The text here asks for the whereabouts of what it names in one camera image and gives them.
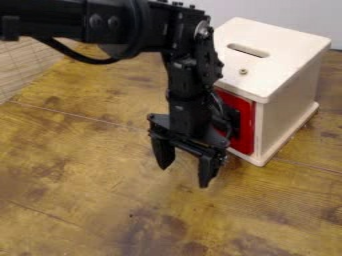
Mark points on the white wooden drawer cabinet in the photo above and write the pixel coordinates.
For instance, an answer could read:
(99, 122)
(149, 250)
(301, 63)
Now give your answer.
(271, 67)

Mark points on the red wooden drawer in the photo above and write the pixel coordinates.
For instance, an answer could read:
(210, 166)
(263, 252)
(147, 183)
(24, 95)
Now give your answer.
(242, 139)

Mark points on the black metal drawer handle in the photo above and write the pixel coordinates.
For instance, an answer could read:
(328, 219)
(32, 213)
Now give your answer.
(229, 121)

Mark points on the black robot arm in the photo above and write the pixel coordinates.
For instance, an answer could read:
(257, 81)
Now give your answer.
(104, 31)

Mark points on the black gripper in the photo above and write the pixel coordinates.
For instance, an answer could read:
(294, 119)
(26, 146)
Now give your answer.
(186, 128)

